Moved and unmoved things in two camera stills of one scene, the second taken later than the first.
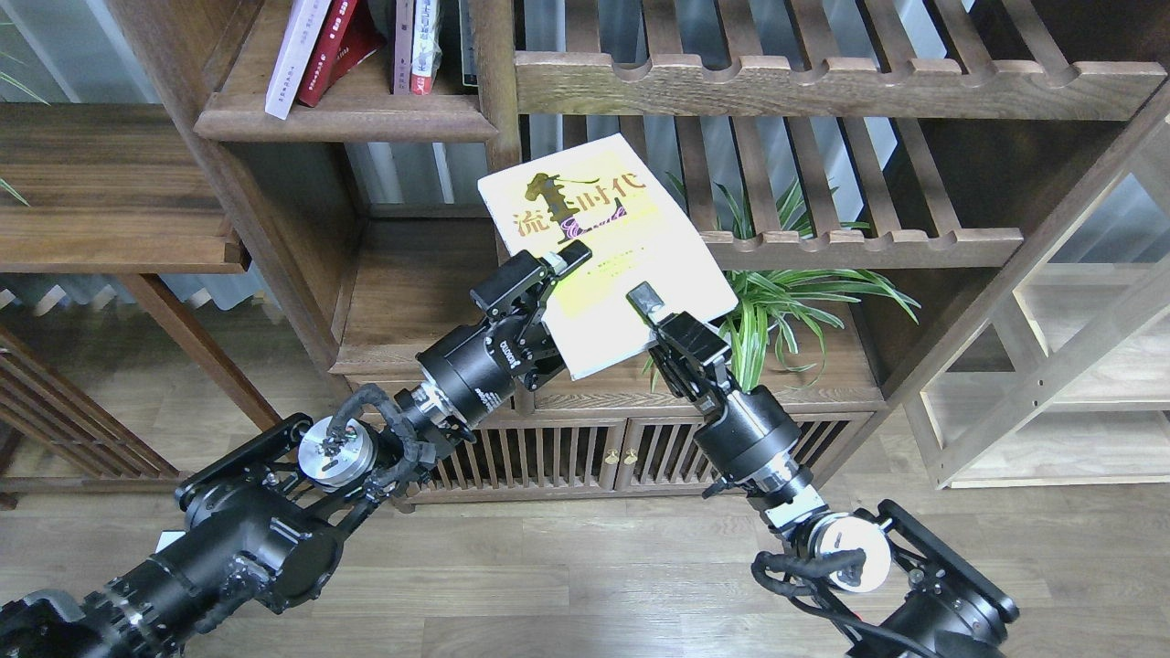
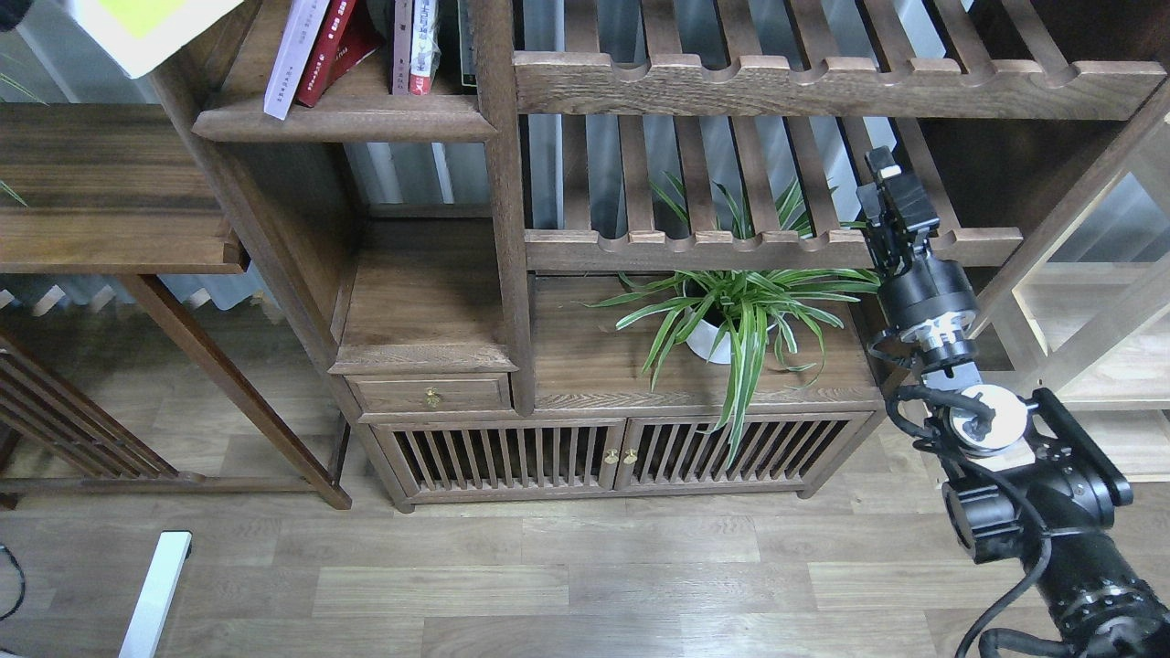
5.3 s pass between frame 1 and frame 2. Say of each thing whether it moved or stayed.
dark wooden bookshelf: stayed
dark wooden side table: stayed
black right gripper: moved
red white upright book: stayed
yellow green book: moved
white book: stayed
